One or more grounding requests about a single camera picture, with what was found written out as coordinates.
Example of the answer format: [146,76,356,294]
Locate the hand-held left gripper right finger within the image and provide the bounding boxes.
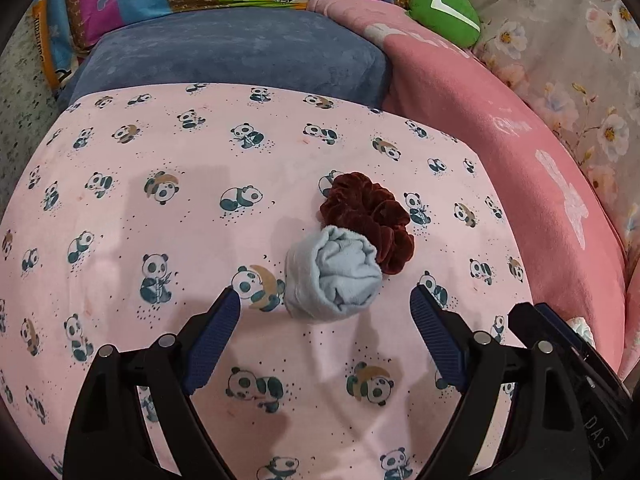
[409,282,594,480]

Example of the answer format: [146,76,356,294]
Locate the light blue sock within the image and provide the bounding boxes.
[284,225,383,320]

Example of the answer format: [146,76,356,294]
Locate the dark red velvet scrunchie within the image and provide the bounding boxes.
[319,171,416,276]

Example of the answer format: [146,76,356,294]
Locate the grey floral blanket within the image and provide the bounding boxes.
[444,0,640,283]

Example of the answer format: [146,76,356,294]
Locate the green round cushion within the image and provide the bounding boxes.
[408,0,482,52]

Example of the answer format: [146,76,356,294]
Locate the blue-grey plush cushion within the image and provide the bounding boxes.
[56,9,393,112]

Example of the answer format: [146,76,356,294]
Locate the pink fleece blanket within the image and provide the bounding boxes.
[306,0,629,382]

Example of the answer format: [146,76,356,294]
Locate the pink panda print sheet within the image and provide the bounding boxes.
[0,82,532,480]

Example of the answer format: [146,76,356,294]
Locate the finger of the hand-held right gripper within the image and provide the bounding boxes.
[507,302,590,362]

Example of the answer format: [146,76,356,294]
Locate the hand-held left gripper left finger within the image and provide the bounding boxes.
[62,285,243,480]

